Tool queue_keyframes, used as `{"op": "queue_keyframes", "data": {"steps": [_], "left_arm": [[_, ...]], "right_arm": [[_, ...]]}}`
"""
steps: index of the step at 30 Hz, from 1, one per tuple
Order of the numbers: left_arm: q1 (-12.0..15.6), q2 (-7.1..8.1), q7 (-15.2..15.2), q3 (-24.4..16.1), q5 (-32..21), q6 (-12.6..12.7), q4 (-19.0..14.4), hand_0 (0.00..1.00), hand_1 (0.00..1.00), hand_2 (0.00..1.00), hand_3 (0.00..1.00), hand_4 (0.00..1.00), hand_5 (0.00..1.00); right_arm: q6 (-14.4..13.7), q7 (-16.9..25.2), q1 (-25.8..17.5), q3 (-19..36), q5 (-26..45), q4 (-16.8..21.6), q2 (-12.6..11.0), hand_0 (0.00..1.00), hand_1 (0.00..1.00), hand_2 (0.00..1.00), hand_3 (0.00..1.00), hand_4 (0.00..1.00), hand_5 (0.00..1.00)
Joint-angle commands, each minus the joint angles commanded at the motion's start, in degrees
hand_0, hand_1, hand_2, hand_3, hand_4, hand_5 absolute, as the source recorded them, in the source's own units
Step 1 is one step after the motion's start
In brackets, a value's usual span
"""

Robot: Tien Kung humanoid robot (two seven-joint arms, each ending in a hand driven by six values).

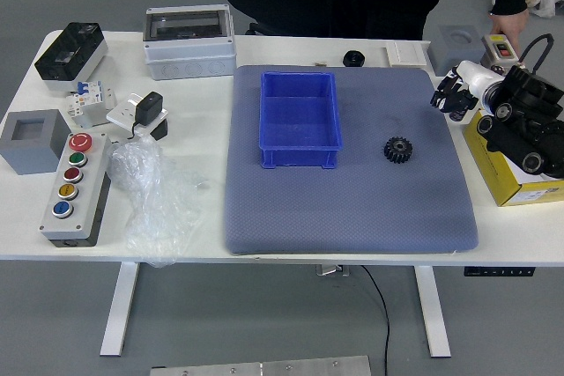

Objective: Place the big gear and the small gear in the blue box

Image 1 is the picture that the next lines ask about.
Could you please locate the grey-blue mat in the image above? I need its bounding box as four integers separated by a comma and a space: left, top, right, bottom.
223, 63, 480, 256

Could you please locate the black desk control panel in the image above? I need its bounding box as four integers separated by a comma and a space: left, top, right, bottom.
463, 266, 537, 278

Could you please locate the yellow cardboard box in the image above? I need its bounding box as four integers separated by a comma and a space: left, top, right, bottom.
462, 109, 564, 209

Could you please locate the black and white switch box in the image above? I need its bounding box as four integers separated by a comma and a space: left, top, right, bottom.
33, 21, 109, 92

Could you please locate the grey red-black push-button switch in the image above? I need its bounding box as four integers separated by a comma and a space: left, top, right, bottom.
479, 33, 525, 70

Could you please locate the black floor cable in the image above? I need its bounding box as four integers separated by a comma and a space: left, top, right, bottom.
360, 265, 392, 376

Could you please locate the white table leg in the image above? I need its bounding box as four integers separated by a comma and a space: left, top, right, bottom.
412, 266, 453, 358
99, 262, 141, 358

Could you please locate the white wall socket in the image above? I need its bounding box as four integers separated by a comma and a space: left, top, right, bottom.
106, 92, 170, 135

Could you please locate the blue plastic box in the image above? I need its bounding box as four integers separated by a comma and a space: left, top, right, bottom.
257, 70, 345, 171

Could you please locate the small metal bracket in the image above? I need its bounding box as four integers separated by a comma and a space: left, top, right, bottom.
315, 264, 352, 278

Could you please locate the grey hollow square box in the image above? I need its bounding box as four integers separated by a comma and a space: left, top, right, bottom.
0, 108, 63, 176

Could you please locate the white wall switch plate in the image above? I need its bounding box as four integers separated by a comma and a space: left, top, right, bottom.
384, 41, 427, 68

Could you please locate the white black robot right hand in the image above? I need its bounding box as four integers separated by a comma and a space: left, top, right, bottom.
429, 60, 504, 122

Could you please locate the grey enclosure with clear lid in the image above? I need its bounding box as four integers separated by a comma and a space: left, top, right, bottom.
143, 4, 238, 81

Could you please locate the person's left hand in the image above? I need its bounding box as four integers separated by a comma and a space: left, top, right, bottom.
489, 12, 529, 45

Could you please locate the black socket stand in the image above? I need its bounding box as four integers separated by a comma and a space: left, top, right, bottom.
149, 119, 169, 141

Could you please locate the big black gear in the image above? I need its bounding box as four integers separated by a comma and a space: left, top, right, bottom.
382, 136, 413, 166

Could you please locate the grey box with round hole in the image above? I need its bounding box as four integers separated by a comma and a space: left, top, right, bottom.
427, 25, 484, 77

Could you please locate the white blue circuit breaker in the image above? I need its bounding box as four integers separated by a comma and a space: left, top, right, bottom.
65, 79, 118, 129

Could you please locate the grey metal plate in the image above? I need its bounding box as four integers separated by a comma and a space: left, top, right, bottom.
149, 355, 373, 376

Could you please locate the clear plastic bag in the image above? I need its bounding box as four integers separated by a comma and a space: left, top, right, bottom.
105, 135, 209, 269

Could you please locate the black power adapter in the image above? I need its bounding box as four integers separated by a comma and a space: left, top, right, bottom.
129, 91, 164, 139

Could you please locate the grey five-button control box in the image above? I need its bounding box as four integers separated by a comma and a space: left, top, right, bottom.
38, 131, 113, 248

